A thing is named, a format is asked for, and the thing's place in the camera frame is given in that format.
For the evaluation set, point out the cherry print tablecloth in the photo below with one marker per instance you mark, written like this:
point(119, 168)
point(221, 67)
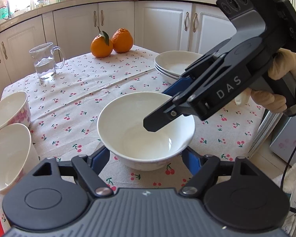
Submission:
point(65, 109)

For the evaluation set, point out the white fruit plate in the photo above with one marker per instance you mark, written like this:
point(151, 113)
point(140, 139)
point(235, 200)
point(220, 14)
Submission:
point(168, 79)
point(175, 62)

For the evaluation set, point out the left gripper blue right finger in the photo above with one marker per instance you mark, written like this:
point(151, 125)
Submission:
point(204, 170)

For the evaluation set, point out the orange with leaf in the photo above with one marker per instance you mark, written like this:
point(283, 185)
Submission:
point(101, 46)

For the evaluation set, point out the white base cabinets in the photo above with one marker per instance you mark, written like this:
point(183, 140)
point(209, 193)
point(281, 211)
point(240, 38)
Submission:
point(155, 25)

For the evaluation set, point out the right gloved hand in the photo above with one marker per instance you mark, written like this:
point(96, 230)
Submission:
point(281, 78)

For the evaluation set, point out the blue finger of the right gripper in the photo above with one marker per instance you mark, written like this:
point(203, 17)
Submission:
point(179, 85)
point(166, 113)

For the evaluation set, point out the bumpy orange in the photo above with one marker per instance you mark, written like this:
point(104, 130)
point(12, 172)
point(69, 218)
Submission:
point(122, 41)

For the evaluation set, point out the glass water mug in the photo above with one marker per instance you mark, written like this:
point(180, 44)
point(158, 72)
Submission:
point(44, 61)

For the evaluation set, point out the large white plate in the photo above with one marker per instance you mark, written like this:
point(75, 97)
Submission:
point(165, 73)

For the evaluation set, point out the white floral bowl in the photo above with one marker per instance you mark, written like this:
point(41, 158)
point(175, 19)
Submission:
point(18, 155)
point(15, 109)

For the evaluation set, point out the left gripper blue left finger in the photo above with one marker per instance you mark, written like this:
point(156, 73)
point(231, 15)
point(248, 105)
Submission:
point(87, 169)

